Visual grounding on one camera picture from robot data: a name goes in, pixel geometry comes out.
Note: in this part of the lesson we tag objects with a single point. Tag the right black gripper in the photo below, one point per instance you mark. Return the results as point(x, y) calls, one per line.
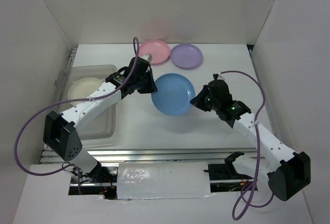
point(197, 100)

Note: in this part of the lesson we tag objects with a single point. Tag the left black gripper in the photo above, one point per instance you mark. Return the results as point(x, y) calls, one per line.
point(152, 87)

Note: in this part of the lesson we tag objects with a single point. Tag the blue plastic plate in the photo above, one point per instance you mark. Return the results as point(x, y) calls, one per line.
point(174, 92)

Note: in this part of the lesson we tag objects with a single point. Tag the cream plastic plate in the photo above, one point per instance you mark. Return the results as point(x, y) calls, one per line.
point(84, 87)

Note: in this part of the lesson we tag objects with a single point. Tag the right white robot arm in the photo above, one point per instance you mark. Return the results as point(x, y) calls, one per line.
point(288, 172)

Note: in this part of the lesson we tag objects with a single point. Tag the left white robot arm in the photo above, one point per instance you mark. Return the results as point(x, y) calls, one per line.
point(61, 130)

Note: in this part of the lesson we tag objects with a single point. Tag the clear plastic bin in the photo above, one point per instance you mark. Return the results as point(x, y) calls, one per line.
point(102, 126)

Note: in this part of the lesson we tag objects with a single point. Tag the pink plastic plate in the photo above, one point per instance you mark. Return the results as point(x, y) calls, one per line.
point(159, 50)

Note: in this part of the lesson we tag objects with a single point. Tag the purple plate far right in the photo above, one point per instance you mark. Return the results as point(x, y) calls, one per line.
point(186, 56)

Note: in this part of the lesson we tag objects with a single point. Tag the white foil-edged board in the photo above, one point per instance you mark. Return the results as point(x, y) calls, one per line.
point(177, 180)

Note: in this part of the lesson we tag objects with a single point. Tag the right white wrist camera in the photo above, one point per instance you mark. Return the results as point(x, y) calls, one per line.
point(218, 76)

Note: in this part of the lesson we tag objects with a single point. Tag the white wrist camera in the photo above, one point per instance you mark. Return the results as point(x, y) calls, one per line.
point(147, 57)
point(218, 76)

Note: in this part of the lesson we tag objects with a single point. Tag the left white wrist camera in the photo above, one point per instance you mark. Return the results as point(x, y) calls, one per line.
point(147, 57)

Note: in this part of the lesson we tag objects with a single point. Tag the aluminium right side rail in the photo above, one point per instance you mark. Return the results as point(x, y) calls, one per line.
point(274, 128)

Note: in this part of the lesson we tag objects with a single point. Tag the aluminium rail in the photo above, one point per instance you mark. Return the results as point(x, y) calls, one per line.
point(274, 128)
point(161, 155)

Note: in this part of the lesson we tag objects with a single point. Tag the aluminium front rail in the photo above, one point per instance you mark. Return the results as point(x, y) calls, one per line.
point(161, 155)

